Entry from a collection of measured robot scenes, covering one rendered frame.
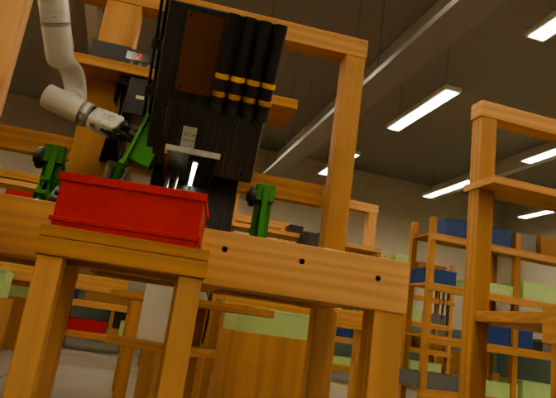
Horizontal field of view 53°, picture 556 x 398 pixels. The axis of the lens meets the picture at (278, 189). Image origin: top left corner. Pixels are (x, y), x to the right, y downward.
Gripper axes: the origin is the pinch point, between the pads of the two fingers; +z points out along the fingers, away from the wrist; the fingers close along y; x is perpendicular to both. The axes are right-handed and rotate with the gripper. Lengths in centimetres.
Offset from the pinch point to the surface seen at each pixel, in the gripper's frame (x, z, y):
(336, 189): 2, 77, 33
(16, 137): 32, -44, 15
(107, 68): -6.7, -22.0, 25.0
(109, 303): 538, -36, 430
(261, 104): -33.3, 34.7, -5.2
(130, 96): -1.9, -10.1, 22.0
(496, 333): 242, 402, 348
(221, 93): -31.6, 22.2, -7.6
